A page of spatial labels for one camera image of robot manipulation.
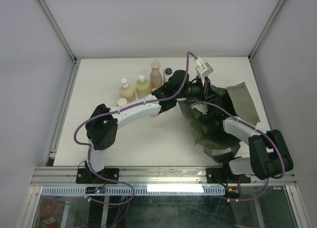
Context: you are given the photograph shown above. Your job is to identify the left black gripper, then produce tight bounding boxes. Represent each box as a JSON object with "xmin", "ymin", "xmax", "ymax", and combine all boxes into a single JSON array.
[{"xmin": 175, "ymin": 76, "xmax": 223, "ymax": 106}]

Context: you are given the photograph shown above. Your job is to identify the olive green canvas bag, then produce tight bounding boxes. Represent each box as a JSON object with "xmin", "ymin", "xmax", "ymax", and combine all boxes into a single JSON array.
[{"xmin": 178, "ymin": 82, "xmax": 261, "ymax": 163}]

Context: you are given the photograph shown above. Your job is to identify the white bottle dark cap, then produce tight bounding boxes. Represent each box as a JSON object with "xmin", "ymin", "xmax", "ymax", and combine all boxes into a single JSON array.
[{"xmin": 163, "ymin": 68, "xmax": 173, "ymax": 83}]

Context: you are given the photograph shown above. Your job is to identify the yellow-green lotion bottle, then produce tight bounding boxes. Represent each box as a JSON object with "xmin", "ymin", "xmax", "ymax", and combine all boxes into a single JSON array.
[{"xmin": 135, "ymin": 74, "xmax": 152, "ymax": 99}]

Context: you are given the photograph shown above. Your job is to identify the small tan pump bottle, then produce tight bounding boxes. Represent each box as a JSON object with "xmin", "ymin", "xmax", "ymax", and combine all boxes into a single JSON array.
[{"xmin": 119, "ymin": 78, "xmax": 136, "ymax": 102}]

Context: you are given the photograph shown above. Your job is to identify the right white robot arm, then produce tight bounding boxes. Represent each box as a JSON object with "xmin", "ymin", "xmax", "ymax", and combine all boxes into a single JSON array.
[{"xmin": 207, "ymin": 102, "xmax": 294, "ymax": 182}]

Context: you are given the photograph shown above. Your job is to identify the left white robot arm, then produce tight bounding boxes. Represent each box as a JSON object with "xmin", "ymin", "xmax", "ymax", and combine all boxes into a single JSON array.
[{"xmin": 85, "ymin": 70, "xmax": 227, "ymax": 183}]

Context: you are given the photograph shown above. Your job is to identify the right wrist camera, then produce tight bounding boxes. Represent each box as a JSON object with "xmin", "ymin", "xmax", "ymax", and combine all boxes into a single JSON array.
[{"xmin": 189, "ymin": 102, "xmax": 209, "ymax": 115}]

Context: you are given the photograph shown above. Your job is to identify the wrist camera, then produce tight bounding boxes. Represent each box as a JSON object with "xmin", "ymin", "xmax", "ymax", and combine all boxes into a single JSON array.
[
  {"xmin": 195, "ymin": 56, "xmax": 213, "ymax": 85},
  {"xmin": 189, "ymin": 102, "xmax": 209, "ymax": 115}
]

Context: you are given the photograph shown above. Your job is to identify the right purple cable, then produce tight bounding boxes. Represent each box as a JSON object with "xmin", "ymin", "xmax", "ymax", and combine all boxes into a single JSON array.
[{"xmin": 195, "ymin": 100, "xmax": 285, "ymax": 203}]

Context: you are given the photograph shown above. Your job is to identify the purple cable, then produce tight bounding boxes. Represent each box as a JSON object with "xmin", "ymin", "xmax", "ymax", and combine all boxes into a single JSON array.
[
  {"xmin": 73, "ymin": 51, "xmax": 199, "ymax": 204},
  {"xmin": 195, "ymin": 100, "xmax": 285, "ymax": 203}
]

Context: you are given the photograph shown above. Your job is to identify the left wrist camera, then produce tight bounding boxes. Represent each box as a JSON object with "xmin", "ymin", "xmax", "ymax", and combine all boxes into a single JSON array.
[{"xmin": 195, "ymin": 56, "xmax": 213, "ymax": 85}]

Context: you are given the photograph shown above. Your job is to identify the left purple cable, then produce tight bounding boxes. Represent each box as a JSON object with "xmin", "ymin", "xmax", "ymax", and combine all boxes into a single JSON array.
[{"xmin": 73, "ymin": 51, "xmax": 199, "ymax": 204}]

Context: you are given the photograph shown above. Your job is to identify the right aluminium frame post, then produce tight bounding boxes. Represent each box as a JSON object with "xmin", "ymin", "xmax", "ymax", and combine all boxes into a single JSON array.
[{"xmin": 249, "ymin": 0, "xmax": 292, "ymax": 60}]

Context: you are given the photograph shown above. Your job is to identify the aluminium frame post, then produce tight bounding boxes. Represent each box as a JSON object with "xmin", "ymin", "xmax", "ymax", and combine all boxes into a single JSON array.
[
  {"xmin": 36, "ymin": 0, "xmax": 77, "ymax": 64},
  {"xmin": 249, "ymin": 0, "xmax": 292, "ymax": 60}
]

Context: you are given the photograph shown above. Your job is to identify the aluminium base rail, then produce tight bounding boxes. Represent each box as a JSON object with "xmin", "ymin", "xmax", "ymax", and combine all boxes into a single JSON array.
[{"xmin": 31, "ymin": 165, "xmax": 297, "ymax": 185}]

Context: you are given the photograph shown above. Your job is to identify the white slotted cable duct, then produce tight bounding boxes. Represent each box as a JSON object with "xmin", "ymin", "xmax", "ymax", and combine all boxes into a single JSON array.
[{"xmin": 42, "ymin": 184, "xmax": 225, "ymax": 196}]

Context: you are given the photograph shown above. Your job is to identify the left aluminium frame post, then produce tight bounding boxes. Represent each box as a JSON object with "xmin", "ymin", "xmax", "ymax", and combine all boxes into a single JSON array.
[{"xmin": 36, "ymin": 0, "xmax": 77, "ymax": 64}]

